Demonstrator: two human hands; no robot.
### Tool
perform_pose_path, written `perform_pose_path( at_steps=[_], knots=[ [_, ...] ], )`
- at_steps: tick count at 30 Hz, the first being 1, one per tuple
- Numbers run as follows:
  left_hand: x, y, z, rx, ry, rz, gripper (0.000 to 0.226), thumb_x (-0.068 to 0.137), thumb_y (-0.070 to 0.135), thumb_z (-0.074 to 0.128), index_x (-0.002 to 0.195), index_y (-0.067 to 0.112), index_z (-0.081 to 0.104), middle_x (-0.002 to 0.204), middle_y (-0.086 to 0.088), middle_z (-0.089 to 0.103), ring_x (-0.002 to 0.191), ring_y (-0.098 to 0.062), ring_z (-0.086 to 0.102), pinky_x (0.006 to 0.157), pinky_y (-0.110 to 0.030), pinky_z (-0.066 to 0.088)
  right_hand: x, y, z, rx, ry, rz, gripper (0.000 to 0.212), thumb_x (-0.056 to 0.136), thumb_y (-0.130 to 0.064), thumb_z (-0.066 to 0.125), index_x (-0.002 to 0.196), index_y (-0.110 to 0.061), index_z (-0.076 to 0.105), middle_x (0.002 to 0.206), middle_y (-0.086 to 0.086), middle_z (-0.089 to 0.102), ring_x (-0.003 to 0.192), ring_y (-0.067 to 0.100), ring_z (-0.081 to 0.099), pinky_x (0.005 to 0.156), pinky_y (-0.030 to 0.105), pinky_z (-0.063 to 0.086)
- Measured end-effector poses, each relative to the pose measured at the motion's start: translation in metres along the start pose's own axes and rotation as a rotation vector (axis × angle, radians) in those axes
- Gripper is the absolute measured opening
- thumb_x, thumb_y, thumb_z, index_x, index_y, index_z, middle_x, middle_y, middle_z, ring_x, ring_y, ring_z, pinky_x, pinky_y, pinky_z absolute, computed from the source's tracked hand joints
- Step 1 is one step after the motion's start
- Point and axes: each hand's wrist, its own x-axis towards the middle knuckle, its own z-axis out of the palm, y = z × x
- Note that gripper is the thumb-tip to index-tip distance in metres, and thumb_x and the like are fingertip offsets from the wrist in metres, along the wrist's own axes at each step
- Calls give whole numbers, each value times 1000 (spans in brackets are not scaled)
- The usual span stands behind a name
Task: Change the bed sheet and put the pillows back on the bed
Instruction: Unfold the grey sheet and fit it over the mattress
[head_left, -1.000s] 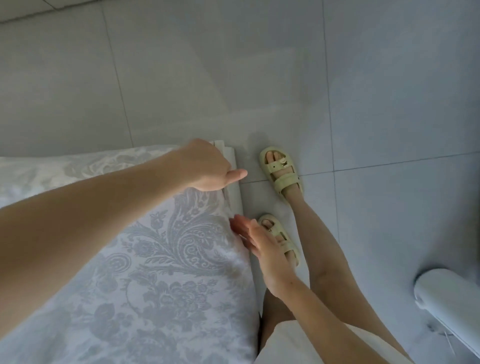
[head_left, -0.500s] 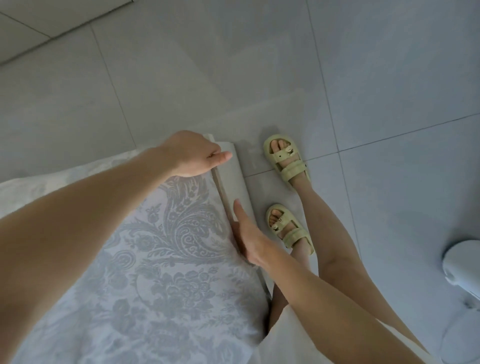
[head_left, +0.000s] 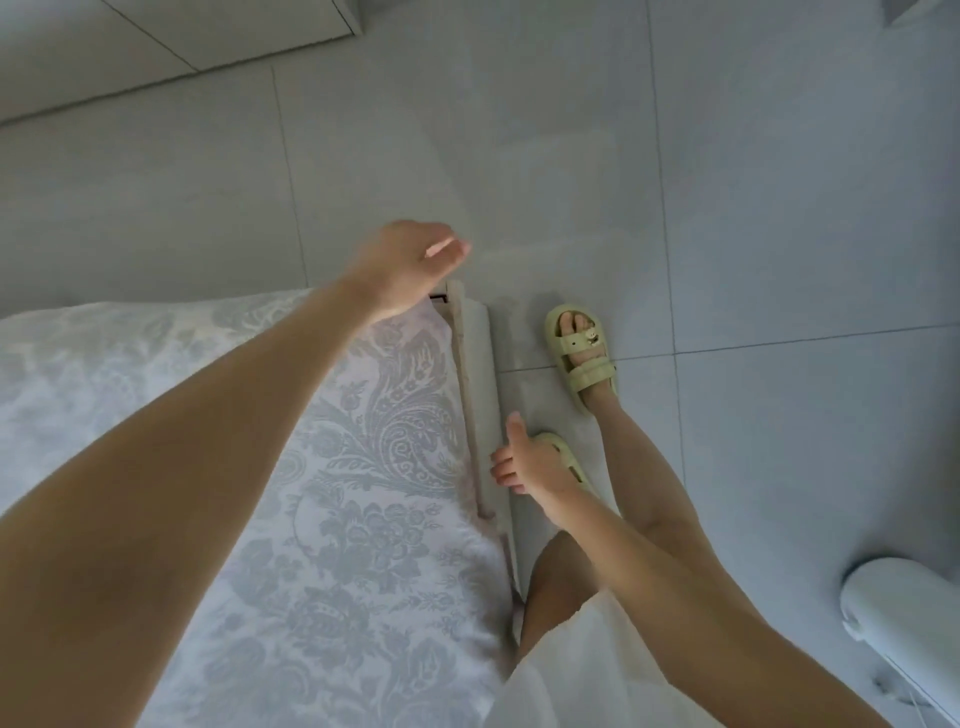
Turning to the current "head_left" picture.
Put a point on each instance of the white wardrobe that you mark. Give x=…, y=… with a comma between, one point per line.
x=165, y=45

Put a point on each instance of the white cylinder appliance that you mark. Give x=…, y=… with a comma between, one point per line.
x=908, y=623

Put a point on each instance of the person's leg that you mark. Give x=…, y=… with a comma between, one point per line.
x=555, y=585
x=660, y=495

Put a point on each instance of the person's white shorts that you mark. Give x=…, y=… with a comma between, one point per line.
x=585, y=675

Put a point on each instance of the person's right hand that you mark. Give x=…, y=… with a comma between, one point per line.
x=533, y=465

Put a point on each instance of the blue-grey cloth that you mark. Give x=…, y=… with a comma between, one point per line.
x=345, y=525

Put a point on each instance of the person's right leg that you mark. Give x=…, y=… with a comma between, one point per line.
x=660, y=495

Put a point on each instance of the person's left leg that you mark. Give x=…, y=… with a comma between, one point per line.
x=555, y=585

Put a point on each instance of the person's left hand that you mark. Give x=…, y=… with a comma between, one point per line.
x=402, y=267

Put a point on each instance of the person's right forearm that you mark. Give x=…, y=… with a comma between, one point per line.
x=690, y=615

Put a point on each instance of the person's left forearm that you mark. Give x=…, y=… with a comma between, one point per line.
x=150, y=525

